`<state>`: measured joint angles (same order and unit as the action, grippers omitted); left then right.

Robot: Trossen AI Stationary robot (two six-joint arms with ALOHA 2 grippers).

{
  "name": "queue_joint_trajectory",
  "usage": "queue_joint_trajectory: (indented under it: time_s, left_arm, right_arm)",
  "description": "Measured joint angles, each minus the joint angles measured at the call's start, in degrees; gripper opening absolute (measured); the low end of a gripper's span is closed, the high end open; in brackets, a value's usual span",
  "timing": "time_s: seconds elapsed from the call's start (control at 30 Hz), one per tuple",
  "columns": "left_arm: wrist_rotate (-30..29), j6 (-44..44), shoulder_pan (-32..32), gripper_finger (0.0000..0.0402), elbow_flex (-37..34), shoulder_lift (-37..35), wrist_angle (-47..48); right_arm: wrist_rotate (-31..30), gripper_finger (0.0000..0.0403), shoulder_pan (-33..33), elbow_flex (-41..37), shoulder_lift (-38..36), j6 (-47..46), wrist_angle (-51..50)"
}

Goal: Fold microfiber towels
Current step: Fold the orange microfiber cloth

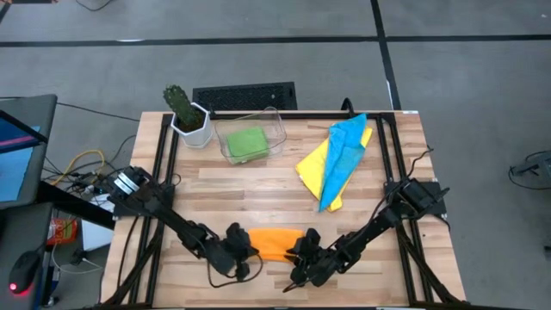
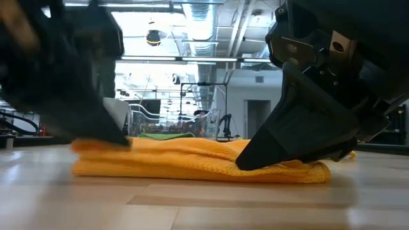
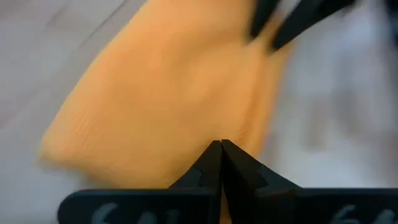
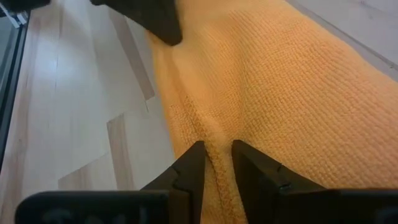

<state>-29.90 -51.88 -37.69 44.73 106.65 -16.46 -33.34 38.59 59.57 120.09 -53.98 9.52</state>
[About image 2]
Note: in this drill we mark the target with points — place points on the black ceiling-hung camera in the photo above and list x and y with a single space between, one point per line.
153 37

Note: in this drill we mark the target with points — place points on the green microfiber towel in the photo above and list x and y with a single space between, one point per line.
166 136

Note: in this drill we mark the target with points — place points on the orange microfiber towel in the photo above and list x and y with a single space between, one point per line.
175 159

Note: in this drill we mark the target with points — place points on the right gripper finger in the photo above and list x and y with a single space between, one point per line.
303 127
338 154

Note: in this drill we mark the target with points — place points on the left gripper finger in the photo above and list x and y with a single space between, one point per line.
92 118

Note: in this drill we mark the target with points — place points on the clear plastic bin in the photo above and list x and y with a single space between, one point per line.
211 124

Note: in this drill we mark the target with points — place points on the small black robot arm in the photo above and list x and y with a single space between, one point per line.
226 123

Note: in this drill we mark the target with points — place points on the black storage cabinet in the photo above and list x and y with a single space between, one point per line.
399 127

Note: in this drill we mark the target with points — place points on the yellow microfiber towel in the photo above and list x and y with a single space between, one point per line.
352 155

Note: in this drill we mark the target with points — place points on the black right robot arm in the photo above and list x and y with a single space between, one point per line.
367 19

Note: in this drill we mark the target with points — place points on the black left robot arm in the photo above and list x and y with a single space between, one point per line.
32 3

